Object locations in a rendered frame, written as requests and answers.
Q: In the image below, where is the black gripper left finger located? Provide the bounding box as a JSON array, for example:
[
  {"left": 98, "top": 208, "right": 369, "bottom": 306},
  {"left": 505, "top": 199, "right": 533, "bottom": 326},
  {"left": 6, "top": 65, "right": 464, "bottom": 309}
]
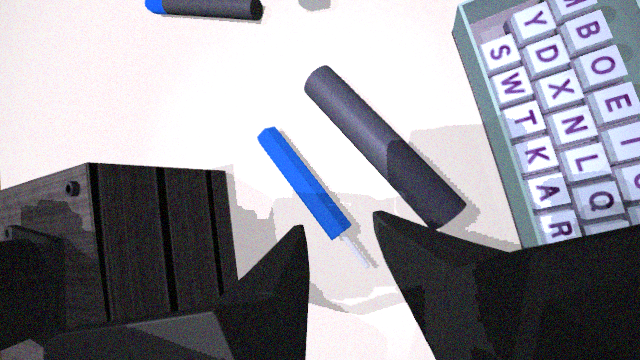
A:
[{"left": 43, "top": 224, "right": 310, "bottom": 360}]

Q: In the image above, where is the white keyboard with teal frame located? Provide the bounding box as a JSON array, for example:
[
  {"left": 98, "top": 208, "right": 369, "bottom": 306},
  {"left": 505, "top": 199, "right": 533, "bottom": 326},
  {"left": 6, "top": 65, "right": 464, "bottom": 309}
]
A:
[{"left": 451, "top": 0, "right": 640, "bottom": 249}]

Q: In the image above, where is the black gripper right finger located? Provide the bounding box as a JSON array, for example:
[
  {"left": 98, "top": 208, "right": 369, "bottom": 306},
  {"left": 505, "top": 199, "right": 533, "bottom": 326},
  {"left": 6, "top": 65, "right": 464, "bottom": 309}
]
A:
[{"left": 372, "top": 210, "right": 640, "bottom": 360}]

